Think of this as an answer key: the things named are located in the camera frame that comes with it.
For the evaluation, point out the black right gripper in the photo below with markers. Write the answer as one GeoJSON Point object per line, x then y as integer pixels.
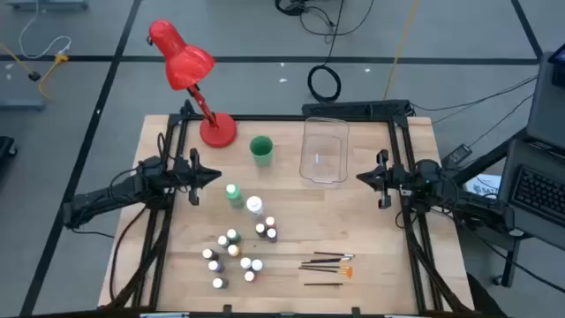
{"type": "Point", "coordinates": [395, 179]}

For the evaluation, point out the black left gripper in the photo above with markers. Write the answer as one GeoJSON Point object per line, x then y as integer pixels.
{"type": "Point", "coordinates": [185, 176]}

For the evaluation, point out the large green paint bottle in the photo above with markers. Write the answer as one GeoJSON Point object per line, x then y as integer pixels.
{"type": "Point", "coordinates": [234, 194]}

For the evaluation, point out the clear plastic bin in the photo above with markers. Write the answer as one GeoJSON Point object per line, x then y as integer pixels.
{"type": "Point", "coordinates": [324, 150]}

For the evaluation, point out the large white paint bottle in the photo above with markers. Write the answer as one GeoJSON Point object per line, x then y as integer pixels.
{"type": "Point", "coordinates": [254, 205]}

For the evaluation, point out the small black paint bottle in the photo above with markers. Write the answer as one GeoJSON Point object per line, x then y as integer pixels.
{"type": "Point", "coordinates": [260, 229]}

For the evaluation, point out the small brown paint bottle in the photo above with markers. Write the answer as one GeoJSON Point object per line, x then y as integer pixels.
{"type": "Point", "coordinates": [208, 254]}

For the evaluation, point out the black paintbrush silver ferrule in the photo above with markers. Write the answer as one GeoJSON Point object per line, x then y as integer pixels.
{"type": "Point", "coordinates": [333, 254]}

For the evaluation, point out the small blue paint bottle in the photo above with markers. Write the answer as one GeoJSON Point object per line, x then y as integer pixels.
{"type": "Point", "coordinates": [272, 233]}

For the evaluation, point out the thin black paintbrush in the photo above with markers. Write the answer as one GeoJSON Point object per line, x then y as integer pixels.
{"type": "Point", "coordinates": [320, 266]}
{"type": "Point", "coordinates": [323, 284]}
{"type": "Point", "coordinates": [326, 260]}

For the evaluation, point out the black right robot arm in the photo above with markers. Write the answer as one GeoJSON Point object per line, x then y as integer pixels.
{"type": "Point", "coordinates": [468, 205]}

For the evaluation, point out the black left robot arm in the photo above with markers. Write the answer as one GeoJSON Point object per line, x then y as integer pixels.
{"type": "Point", "coordinates": [110, 194]}

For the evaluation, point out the small yellow paint bottle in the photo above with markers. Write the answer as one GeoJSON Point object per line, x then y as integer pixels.
{"type": "Point", "coordinates": [233, 250]}

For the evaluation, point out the small purple paint bottle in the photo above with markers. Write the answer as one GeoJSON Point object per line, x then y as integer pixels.
{"type": "Point", "coordinates": [215, 266]}

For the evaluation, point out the small teal paint bottle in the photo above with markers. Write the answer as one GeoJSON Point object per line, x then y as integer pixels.
{"type": "Point", "coordinates": [218, 283]}

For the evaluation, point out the green plastic cup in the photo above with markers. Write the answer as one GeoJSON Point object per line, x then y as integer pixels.
{"type": "Point", "coordinates": [261, 148]}

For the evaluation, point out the black power adapter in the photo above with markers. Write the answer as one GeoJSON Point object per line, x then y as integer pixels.
{"type": "Point", "coordinates": [457, 153]}

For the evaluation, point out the red desk lamp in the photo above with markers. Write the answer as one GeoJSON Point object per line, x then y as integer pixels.
{"type": "Point", "coordinates": [185, 66]}

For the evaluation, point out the white printed box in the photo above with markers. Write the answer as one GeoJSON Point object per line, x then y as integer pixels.
{"type": "Point", "coordinates": [487, 183]}

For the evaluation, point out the black laptop stand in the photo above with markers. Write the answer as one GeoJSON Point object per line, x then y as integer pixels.
{"type": "Point", "coordinates": [510, 265]}

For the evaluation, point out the grey open laptop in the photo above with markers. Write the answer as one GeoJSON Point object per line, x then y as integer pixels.
{"type": "Point", "coordinates": [536, 194]}

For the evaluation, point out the grey stand foot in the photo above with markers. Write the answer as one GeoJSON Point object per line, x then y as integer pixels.
{"type": "Point", "coordinates": [22, 104]}

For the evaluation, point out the black aluminium table frame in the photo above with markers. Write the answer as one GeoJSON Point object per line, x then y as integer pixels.
{"type": "Point", "coordinates": [273, 118]}

